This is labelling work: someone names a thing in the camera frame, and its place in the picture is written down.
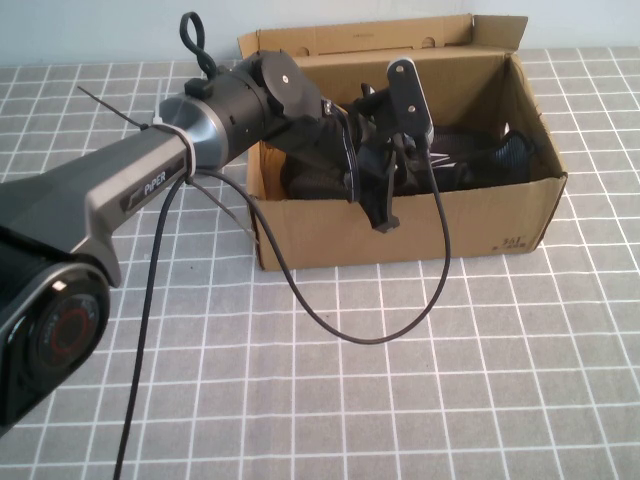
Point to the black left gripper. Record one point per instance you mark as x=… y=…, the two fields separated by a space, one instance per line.
x=372 y=125

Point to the black sneaker with laces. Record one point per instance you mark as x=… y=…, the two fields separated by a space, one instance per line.
x=320 y=182

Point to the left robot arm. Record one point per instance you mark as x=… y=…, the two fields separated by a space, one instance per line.
x=125 y=170

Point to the brown cardboard shoe box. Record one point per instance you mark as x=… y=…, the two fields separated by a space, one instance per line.
x=475 y=225

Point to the grey checked tablecloth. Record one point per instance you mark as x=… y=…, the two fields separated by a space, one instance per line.
x=450 y=375

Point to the white zip tie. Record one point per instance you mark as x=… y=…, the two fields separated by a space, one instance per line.
x=187 y=150

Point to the black zip tie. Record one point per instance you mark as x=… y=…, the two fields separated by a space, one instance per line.
x=115 y=107

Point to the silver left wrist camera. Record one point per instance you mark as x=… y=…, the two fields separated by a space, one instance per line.
x=407 y=95

